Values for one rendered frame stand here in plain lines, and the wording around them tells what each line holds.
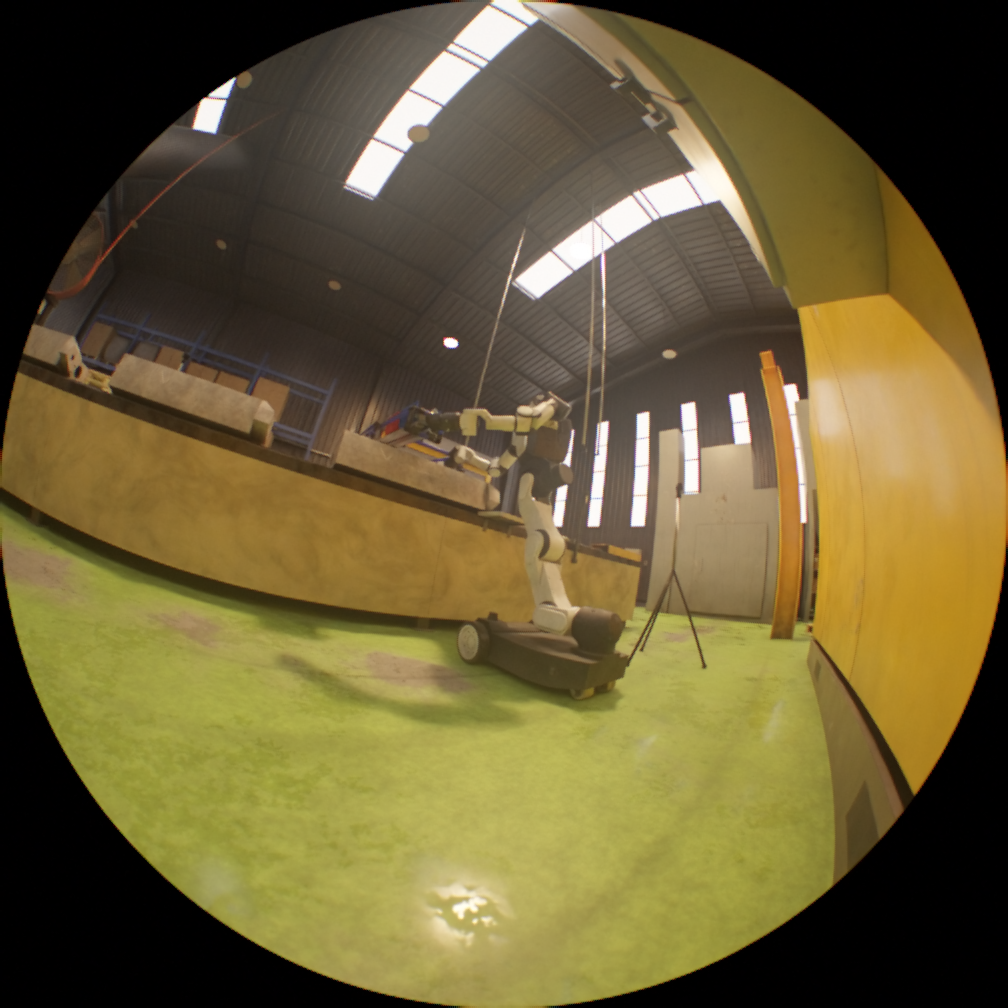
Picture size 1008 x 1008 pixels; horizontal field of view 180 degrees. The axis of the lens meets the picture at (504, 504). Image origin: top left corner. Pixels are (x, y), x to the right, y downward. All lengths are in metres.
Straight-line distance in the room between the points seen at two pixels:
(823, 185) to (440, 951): 0.97
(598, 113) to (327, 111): 6.49
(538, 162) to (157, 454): 9.41
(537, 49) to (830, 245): 9.01
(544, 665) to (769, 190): 1.37
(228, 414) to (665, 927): 2.09
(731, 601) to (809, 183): 6.58
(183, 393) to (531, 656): 2.03
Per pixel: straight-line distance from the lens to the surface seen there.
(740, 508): 7.02
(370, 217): 10.93
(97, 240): 6.67
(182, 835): 0.59
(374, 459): 1.79
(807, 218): 0.55
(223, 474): 1.73
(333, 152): 10.82
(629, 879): 0.62
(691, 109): 0.49
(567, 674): 1.23
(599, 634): 1.27
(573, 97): 9.46
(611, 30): 0.48
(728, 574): 6.79
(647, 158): 9.74
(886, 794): 0.67
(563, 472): 1.58
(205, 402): 1.85
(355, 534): 1.73
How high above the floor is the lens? 0.46
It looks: 11 degrees up
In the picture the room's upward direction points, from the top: 10 degrees clockwise
